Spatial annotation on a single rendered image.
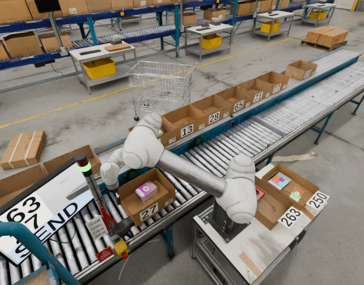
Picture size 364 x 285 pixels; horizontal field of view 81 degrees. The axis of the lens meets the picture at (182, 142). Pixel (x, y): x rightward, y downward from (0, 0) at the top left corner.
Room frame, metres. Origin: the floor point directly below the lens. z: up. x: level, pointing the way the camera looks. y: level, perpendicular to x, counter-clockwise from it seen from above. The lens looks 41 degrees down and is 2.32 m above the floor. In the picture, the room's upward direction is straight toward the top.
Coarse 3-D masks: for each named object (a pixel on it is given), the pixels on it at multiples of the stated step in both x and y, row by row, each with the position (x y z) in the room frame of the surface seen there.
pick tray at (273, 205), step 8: (256, 176) 1.24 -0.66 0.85; (256, 184) 1.23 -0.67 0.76; (264, 184) 1.18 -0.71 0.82; (272, 192) 1.11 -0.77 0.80; (264, 200) 1.06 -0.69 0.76; (272, 200) 1.06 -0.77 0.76; (280, 200) 1.04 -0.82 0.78; (288, 200) 1.00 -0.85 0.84; (264, 208) 0.98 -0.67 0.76; (272, 208) 0.98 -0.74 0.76; (280, 208) 0.98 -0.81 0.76; (288, 208) 0.98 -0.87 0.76; (256, 216) 0.90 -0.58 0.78; (264, 216) 0.86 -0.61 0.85; (272, 216) 0.91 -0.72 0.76; (280, 216) 0.91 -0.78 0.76; (264, 224) 0.84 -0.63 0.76; (272, 224) 0.80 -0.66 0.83
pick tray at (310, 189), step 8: (272, 168) 1.34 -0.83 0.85; (280, 168) 1.38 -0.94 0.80; (264, 176) 1.26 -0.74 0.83; (288, 176) 1.31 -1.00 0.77; (296, 176) 1.26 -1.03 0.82; (288, 184) 1.22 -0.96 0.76; (296, 184) 1.22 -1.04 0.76; (304, 184) 1.20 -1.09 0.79; (312, 184) 1.16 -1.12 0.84; (280, 192) 1.08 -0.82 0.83; (288, 192) 1.13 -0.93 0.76; (304, 192) 1.13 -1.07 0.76; (312, 192) 1.13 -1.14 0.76; (304, 200) 1.05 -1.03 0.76; (296, 208) 0.96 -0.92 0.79
